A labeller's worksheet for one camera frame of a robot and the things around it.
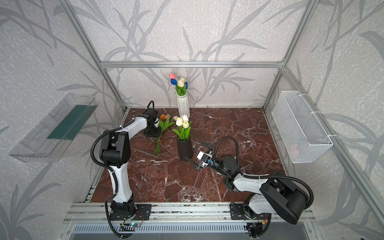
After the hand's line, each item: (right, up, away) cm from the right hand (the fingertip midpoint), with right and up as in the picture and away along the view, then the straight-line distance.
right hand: (193, 143), depth 72 cm
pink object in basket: (+50, -4, +2) cm, 50 cm away
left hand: (-26, +5, +29) cm, 39 cm away
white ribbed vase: (-9, +21, +30) cm, 38 cm away
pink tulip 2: (-19, +9, +37) cm, 43 cm away
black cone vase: (-6, -4, +11) cm, 13 cm away
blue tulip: (-13, +34, +16) cm, 40 cm away
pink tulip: (-15, +39, +20) cm, 46 cm away
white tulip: (-8, +34, +15) cm, 38 cm away
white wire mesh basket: (+46, +3, -12) cm, 48 cm away
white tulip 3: (-4, +7, +3) cm, 8 cm away
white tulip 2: (-5, +12, +3) cm, 14 cm away
